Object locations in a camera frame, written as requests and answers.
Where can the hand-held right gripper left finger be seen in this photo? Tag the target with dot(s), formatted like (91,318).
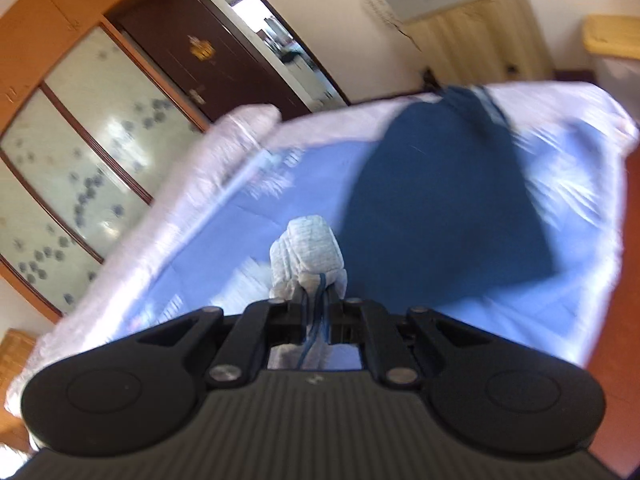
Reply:
(292,317)

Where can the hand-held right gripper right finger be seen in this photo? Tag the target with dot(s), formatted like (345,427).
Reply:
(345,321)

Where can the light grey pants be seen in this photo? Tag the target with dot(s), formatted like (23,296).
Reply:
(307,250)

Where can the dark blue pants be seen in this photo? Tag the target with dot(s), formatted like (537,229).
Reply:
(450,195)

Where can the blue printed bed sheet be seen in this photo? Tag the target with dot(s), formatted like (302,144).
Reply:
(280,200)

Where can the pale quilted bedspread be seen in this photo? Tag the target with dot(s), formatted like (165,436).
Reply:
(150,240)

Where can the wooden wardrobe with frosted doors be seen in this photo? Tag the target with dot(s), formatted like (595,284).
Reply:
(95,125)

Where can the wooden slatted headboard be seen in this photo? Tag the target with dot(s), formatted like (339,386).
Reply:
(15,360)

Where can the dark brown door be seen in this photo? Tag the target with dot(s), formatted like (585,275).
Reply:
(200,45)

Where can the light wooden side cabinet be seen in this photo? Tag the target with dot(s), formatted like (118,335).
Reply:
(480,45)

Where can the yellow-lidded plastic storage box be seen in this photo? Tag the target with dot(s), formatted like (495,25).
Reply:
(615,45)

